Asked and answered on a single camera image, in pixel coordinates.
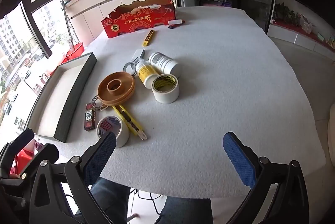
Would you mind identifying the white cabinet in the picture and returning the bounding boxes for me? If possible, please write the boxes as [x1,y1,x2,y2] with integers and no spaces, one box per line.
[64,0,147,43]

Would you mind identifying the black cable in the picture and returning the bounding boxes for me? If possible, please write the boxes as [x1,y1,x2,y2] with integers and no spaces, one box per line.
[131,187,168,216]

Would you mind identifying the pale wrapped snacks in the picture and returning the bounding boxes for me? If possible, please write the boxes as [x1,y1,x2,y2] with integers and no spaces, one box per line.
[131,4,161,11]

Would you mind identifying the metal hose clamp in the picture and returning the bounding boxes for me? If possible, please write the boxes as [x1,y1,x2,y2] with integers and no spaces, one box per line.
[123,62,138,75]
[91,95,109,111]

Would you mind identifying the person's leg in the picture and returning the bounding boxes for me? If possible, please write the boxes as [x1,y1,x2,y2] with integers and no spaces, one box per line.
[90,177,131,224]
[154,196,214,224]

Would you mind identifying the low white sideboard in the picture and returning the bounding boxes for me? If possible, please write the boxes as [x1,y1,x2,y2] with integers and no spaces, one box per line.
[268,19,335,52]

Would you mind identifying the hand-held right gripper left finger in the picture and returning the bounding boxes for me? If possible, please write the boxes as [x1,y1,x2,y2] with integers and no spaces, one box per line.
[28,132,117,224]

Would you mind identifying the person's right leg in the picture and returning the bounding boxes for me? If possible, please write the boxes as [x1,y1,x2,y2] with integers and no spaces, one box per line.
[154,196,214,224]

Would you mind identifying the white tape roll red print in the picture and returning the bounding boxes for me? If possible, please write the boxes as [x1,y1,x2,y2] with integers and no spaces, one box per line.
[96,116,130,148]

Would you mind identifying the white felt table cover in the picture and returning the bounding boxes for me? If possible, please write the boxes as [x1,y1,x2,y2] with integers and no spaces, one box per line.
[34,6,326,200]

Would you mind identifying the yellow utility knife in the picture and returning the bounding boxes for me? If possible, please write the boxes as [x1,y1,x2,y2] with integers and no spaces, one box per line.
[112,104,147,141]

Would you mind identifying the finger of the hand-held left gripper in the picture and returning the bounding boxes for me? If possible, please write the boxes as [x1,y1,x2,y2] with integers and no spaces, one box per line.
[34,144,59,165]
[0,128,34,180]

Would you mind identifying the grey power plug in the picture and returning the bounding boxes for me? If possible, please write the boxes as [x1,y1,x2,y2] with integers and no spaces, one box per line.
[131,49,146,64]

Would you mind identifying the person's left leg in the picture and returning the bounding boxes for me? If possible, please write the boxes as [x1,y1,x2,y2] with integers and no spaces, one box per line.
[90,177,131,224]

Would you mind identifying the white tape roll yellow core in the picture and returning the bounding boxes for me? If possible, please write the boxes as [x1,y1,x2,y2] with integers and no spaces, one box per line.
[152,74,180,104]

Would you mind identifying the dark red lighter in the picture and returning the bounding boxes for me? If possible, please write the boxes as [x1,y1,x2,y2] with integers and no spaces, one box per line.
[169,20,186,29]

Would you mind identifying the yellow blade case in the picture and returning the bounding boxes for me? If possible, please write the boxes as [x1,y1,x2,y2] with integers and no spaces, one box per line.
[142,29,155,47]

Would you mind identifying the dark red small box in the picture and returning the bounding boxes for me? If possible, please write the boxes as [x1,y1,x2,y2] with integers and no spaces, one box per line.
[84,103,97,131]

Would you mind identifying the metal hose pole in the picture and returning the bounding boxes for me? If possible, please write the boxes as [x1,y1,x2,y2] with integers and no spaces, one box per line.
[59,0,75,52]

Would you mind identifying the dark tray box white inside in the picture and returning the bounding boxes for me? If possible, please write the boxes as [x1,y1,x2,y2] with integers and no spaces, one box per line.
[26,52,97,142]

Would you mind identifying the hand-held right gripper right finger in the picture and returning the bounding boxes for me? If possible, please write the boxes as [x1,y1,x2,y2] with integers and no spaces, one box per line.
[223,132,311,224]

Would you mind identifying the red basin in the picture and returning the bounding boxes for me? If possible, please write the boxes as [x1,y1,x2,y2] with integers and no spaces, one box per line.
[65,42,85,61]

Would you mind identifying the red cardboard box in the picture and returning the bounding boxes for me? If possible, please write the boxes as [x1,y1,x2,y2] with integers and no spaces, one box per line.
[102,0,176,39]

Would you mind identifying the brown plastic ring spool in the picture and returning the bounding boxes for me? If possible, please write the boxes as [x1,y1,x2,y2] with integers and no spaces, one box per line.
[97,70,136,106]

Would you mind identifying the green potted plants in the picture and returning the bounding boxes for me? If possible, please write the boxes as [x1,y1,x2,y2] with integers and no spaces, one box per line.
[273,3,301,26]

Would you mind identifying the white bottle yellow label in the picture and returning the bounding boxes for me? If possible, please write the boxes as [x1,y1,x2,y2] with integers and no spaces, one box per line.
[135,60,158,89]

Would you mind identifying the large white bottle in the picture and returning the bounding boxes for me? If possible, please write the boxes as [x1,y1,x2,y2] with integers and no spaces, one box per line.
[148,52,182,75]

